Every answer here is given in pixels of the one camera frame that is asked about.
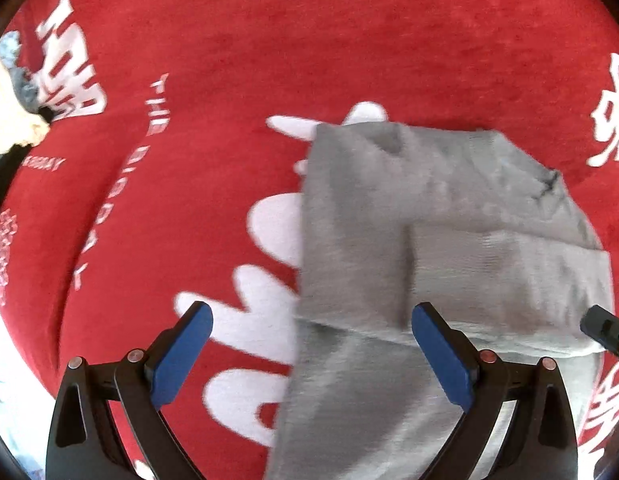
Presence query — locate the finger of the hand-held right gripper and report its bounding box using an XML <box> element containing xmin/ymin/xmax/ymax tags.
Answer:
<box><xmin>580</xmin><ymin>304</ymin><xmax>619</xmax><ymax>363</ymax></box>

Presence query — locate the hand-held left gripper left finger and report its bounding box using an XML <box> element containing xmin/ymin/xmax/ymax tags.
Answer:
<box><xmin>46</xmin><ymin>301</ymin><xmax>214</xmax><ymax>480</ymax></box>

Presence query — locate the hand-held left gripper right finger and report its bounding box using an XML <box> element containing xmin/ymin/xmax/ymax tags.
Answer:
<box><xmin>411</xmin><ymin>302</ymin><xmax>579</xmax><ymax>480</ymax></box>

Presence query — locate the grey knit garment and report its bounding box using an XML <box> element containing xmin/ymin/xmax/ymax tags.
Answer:
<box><xmin>264</xmin><ymin>121</ymin><xmax>615</xmax><ymax>480</ymax></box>

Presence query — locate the dark cloth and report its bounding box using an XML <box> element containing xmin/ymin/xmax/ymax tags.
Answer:
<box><xmin>0</xmin><ymin>144</ymin><xmax>29</xmax><ymax>217</ymax></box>

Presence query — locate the cream cloth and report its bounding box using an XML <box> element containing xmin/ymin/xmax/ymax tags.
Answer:
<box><xmin>0</xmin><ymin>52</ymin><xmax>48</xmax><ymax>153</ymax></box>

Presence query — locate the red printed blanket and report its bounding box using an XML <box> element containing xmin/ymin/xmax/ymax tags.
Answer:
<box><xmin>0</xmin><ymin>0</ymin><xmax>619</xmax><ymax>480</ymax></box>

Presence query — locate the blue-grey cloth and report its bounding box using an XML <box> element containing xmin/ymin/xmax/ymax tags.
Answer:
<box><xmin>0</xmin><ymin>30</ymin><xmax>41</xmax><ymax>107</ymax></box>

